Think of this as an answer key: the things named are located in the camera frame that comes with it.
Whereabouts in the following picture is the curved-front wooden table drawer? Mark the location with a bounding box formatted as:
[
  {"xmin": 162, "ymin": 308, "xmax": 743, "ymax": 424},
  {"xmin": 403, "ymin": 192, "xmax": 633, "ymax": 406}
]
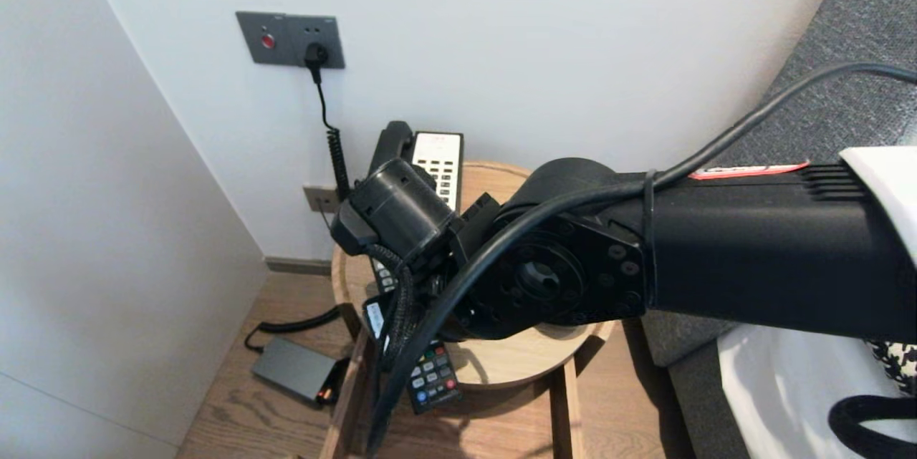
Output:
[{"xmin": 319, "ymin": 334, "xmax": 588, "ymax": 459}]

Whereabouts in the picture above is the grey wall socket panel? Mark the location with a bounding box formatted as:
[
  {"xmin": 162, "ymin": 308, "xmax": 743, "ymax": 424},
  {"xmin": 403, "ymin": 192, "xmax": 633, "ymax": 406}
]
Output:
[{"xmin": 236, "ymin": 11, "xmax": 346, "ymax": 70}]

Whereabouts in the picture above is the black white houndstooth pillow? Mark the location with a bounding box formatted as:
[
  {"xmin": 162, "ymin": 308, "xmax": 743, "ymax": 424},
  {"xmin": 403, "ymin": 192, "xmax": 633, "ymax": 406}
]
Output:
[{"xmin": 868, "ymin": 339, "xmax": 917, "ymax": 397}]

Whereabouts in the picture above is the grey power adapter brick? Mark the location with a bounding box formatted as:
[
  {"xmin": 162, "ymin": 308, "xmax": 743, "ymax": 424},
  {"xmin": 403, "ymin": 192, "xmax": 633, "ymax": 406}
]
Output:
[{"xmin": 251, "ymin": 339, "xmax": 341, "ymax": 406}]

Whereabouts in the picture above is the white bed sheet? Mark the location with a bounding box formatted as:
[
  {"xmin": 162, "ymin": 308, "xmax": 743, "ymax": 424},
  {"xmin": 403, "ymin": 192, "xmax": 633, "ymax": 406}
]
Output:
[{"xmin": 716, "ymin": 323, "xmax": 917, "ymax": 459}]

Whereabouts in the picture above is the round wooden side table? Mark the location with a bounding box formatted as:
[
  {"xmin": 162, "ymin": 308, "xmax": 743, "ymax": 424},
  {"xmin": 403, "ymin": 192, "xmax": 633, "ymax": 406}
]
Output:
[{"xmin": 331, "ymin": 160, "xmax": 618, "ymax": 390}]

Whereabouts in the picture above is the black telephone handset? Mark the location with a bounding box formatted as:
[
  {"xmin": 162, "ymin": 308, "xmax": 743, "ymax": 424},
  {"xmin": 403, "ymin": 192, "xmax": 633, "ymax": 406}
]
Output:
[{"xmin": 367, "ymin": 121, "xmax": 416, "ymax": 177}]

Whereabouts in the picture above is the brown wall baseboard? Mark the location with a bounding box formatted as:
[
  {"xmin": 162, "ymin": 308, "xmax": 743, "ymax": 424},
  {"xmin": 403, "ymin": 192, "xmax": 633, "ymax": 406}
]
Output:
[{"xmin": 265, "ymin": 257, "xmax": 335, "ymax": 278}]

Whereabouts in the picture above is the black and white telephone base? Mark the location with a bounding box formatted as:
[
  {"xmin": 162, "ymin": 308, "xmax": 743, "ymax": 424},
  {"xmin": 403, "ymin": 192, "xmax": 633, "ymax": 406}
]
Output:
[{"xmin": 410, "ymin": 131, "xmax": 464, "ymax": 215}]

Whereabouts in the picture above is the black coiled power cable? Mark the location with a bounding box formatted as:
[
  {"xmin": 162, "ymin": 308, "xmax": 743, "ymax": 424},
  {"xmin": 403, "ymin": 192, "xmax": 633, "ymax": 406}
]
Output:
[{"xmin": 244, "ymin": 44, "xmax": 355, "ymax": 356}]

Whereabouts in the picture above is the black right arm cable harness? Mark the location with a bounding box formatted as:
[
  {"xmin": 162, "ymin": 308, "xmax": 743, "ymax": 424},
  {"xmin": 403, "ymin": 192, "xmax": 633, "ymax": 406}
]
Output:
[{"xmin": 365, "ymin": 62, "xmax": 917, "ymax": 459}]

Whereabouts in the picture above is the beige wall jack plate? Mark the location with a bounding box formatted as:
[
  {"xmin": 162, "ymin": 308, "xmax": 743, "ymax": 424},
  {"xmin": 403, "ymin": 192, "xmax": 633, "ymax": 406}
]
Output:
[{"xmin": 304, "ymin": 187, "xmax": 343, "ymax": 215}]

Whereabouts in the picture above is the grey fabric bed headboard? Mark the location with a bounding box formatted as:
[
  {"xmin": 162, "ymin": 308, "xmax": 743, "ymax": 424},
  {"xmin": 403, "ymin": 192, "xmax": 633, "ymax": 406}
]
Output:
[{"xmin": 638, "ymin": 0, "xmax": 917, "ymax": 459}]

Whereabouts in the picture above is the black remote control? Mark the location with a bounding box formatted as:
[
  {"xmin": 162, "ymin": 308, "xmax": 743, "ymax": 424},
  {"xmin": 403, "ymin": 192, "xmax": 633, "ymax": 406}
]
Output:
[{"xmin": 373, "ymin": 259, "xmax": 464, "ymax": 415}]

